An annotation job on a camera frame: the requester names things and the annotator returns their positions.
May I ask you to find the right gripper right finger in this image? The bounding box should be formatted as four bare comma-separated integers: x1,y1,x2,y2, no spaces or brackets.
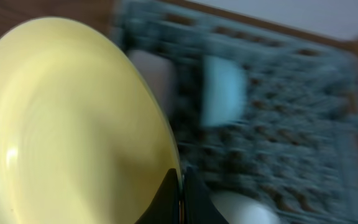
183,167,228,224

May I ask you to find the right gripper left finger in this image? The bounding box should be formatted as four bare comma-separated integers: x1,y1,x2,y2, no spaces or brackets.
135,169,180,224

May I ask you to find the pale green cup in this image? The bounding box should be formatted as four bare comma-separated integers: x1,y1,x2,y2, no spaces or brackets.
211,191,281,224

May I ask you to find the yellow plate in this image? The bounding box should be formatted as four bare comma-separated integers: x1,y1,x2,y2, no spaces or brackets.
0,17,180,223

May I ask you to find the light blue bowl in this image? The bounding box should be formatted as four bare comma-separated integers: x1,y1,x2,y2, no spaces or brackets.
200,55,247,128

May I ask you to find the grey plastic dishwasher rack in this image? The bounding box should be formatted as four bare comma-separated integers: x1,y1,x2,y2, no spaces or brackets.
111,1,358,223

